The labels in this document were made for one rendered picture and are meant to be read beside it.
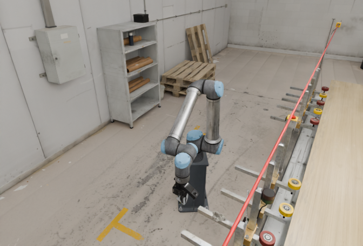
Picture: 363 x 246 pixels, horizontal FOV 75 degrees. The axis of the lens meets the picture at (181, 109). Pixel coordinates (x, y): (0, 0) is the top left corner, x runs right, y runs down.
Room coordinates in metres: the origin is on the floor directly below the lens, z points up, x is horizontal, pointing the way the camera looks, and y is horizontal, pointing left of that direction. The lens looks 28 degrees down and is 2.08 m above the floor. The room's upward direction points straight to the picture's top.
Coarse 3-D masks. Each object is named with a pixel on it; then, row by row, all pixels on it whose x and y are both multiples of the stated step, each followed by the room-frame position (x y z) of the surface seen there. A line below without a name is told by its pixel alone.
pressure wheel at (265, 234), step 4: (260, 232) 0.82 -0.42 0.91; (264, 232) 0.82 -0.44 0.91; (268, 232) 0.82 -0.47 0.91; (260, 236) 0.80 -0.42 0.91; (264, 236) 0.80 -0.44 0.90; (268, 236) 0.79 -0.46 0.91; (272, 236) 0.80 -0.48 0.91; (260, 240) 0.78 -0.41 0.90; (264, 240) 0.78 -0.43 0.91; (268, 240) 0.78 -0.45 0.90; (272, 240) 0.78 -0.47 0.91; (264, 244) 0.76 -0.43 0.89; (268, 244) 0.75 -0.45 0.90; (272, 244) 0.76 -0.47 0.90
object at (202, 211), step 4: (200, 208) 1.01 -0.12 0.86; (204, 208) 1.01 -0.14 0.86; (200, 212) 1.00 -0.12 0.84; (204, 212) 0.98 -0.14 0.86; (208, 212) 0.98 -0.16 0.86; (208, 216) 0.97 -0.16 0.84; (224, 224) 0.91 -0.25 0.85; (228, 224) 0.90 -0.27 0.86; (232, 224) 0.90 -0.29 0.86; (228, 228) 0.90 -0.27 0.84; (256, 236) 0.83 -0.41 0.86; (252, 240) 0.82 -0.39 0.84; (256, 240) 0.81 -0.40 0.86; (260, 244) 0.79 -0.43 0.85
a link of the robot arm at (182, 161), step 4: (176, 156) 1.10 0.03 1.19; (180, 156) 1.10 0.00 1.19; (184, 156) 1.10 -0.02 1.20; (188, 156) 1.10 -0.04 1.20; (176, 160) 1.07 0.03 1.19; (180, 160) 1.07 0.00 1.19; (184, 160) 1.07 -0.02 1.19; (188, 160) 1.07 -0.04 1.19; (176, 164) 1.06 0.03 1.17; (180, 164) 1.05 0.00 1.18; (184, 164) 1.05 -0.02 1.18; (188, 164) 1.06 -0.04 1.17; (176, 168) 1.06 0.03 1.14; (180, 168) 1.04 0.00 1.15; (184, 168) 1.05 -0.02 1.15; (188, 168) 1.06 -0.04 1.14; (176, 172) 1.06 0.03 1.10; (180, 172) 1.05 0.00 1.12; (184, 172) 1.05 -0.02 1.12; (188, 172) 1.06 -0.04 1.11; (176, 176) 1.06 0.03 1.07; (180, 176) 1.05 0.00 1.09; (184, 176) 1.05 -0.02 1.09; (188, 176) 1.06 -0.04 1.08
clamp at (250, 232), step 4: (256, 224) 0.90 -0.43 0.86; (248, 228) 0.87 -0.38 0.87; (256, 228) 0.88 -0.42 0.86; (248, 232) 0.84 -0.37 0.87; (252, 232) 0.84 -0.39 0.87; (248, 236) 0.82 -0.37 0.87; (252, 236) 0.82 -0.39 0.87; (244, 240) 0.81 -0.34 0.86; (248, 240) 0.80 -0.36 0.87; (244, 244) 0.81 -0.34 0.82; (248, 244) 0.79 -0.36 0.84
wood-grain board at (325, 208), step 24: (336, 96) 2.59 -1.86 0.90; (360, 96) 2.59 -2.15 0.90; (336, 120) 2.02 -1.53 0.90; (360, 120) 2.02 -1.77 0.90; (336, 144) 1.62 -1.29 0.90; (360, 144) 1.62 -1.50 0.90; (312, 168) 1.33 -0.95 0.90; (336, 168) 1.33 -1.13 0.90; (360, 168) 1.33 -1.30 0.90; (312, 192) 1.10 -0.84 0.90; (336, 192) 1.10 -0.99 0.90; (360, 192) 1.10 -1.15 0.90; (312, 216) 0.92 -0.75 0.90; (336, 216) 0.92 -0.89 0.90; (360, 216) 0.92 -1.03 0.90; (288, 240) 0.78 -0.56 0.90; (312, 240) 0.78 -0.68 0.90; (336, 240) 0.78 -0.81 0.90; (360, 240) 0.78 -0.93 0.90
